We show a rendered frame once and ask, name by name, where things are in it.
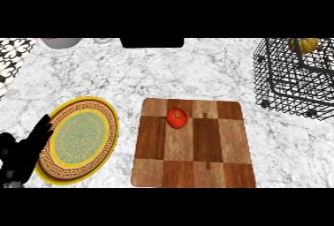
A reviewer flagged yellow-green squash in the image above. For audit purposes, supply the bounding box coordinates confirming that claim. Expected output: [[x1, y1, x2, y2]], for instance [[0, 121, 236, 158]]
[[288, 38, 319, 55]]

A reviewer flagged yellow patterned round plate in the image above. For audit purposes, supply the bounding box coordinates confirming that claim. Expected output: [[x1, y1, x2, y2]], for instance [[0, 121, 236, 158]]
[[34, 96, 121, 186]]

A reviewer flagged black and white patterned tile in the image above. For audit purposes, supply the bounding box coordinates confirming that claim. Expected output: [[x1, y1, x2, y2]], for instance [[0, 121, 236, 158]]
[[0, 38, 38, 99]]

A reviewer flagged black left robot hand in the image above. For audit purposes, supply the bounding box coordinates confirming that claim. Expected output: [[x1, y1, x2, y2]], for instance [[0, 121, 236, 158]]
[[0, 114, 54, 189]]

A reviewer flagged pale glass jar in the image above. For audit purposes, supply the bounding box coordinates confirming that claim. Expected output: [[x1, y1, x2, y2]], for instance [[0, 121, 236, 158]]
[[91, 38, 115, 45]]

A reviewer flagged brown checkered wooden cutting board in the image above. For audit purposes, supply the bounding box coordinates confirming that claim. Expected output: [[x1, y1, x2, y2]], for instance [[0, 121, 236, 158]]
[[130, 97, 257, 189]]

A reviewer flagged red-orange round squash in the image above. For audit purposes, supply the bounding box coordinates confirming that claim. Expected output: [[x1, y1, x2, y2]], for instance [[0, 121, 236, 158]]
[[165, 107, 189, 130]]

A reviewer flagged black box-shaped appliance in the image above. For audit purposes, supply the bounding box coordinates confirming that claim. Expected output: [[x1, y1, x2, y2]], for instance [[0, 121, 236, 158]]
[[119, 38, 184, 49]]

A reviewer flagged grey round pot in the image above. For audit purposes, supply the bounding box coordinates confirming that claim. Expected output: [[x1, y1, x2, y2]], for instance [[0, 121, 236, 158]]
[[38, 38, 84, 49]]

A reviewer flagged black wire tiered basket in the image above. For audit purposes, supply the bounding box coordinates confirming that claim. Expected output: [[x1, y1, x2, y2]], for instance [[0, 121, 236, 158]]
[[251, 38, 334, 121]]

